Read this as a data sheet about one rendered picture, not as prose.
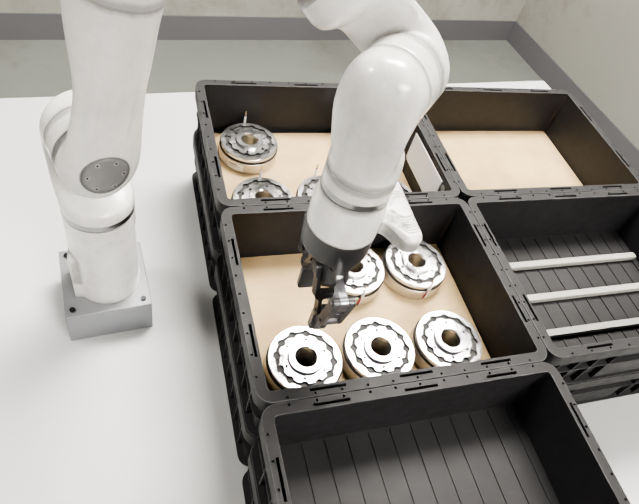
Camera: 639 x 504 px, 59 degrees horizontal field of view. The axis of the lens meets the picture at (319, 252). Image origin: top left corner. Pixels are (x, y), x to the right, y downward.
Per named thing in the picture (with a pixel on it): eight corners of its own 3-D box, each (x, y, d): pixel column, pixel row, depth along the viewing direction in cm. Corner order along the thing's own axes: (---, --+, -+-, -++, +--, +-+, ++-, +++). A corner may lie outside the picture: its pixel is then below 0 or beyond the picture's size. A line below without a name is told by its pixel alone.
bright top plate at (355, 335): (361, 391, 74) (362, 389, 74) (333, 327, 80) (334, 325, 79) (425, 373, 78) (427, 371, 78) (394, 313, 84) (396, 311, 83)
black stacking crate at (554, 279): (511, 396, 84) (551, 360, 75) (438, 243, 101) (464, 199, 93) (706, 362, 97) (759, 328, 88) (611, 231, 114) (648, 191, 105)
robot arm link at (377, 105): (363, 236, 50) (401, 184, 56) (425, 92, 39) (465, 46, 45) (297, 197, 52) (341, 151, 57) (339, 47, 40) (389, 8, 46)
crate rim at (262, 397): (255, 414, 64) (258, 405, 62) (217, 218, 81) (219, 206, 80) (543, 368, 77) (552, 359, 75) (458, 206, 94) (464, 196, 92)
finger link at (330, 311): (331, 296, 58) (315, 311, 64) (334, 313, 58) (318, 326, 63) (355, 294, 59) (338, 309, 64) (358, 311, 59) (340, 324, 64)
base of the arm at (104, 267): (74, 305, 83) (57, 233, 70) (77, 255, 89) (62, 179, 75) (140, 302, 86) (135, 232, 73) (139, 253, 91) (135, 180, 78)
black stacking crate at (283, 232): (247, 443, 72) (258, 406, 63) (214, 259, 89) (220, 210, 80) (509, 397, 84) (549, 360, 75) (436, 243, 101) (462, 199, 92)
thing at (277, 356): (275, 401, 71) (276, 399, 71) (260, 332, 77) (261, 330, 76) (350, 389, 74) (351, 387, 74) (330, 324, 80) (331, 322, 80)
